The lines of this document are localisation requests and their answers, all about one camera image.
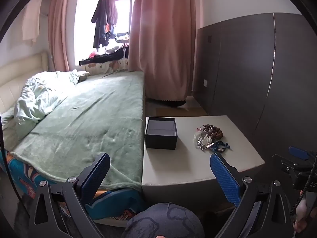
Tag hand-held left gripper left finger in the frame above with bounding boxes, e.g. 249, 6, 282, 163
28, 152, 111, 238

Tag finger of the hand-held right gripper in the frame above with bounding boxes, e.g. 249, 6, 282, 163
288, 147, 309, 161

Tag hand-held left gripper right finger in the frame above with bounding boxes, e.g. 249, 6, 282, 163
210, 153, 294, 238

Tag heap of mixed bracelets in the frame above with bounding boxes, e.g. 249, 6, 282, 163
194, 124, 232, 153

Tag black box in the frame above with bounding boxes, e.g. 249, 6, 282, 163
145, 116, 178, 150

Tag person's right hand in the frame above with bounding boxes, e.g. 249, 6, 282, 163
293, 191, 317, 232

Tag white low table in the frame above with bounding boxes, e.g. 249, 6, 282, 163
142, 115, 265, 202

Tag bed with green blanket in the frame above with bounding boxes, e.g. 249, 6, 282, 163
9, 71, 145, 192

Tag person's patterned grey trouser leg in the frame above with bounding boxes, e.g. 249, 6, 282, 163
121, 202, 206, 238

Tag pale green floral duvet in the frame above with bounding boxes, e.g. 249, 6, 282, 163
13, 71, 91, 130

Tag dark grey wardrobe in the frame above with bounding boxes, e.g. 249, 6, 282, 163
193, 12, 317, 155

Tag floral windowsill cushion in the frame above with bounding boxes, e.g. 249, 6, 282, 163
84, 59, 129, 76

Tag clothes pile on windowsill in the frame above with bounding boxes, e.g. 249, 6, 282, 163
79, 43, 130, 66

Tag white pole stand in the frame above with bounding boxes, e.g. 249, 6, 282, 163
116, 37, 130, 60

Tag beige padded headboard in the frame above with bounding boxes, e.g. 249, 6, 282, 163
0, 51, 49, 114

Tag wide pink curtain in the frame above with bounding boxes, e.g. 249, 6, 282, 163
128, 0, 199, 107

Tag narrow pink curtain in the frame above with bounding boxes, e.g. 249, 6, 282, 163
48, 0, 80, 73

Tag dark hanging clothes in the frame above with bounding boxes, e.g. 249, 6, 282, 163
91, 0, 118, 49

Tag white hanging cloth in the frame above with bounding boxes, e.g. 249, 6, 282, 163
22, 0, 42, 42

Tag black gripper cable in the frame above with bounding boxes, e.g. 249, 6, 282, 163
290, 159, 314, 215

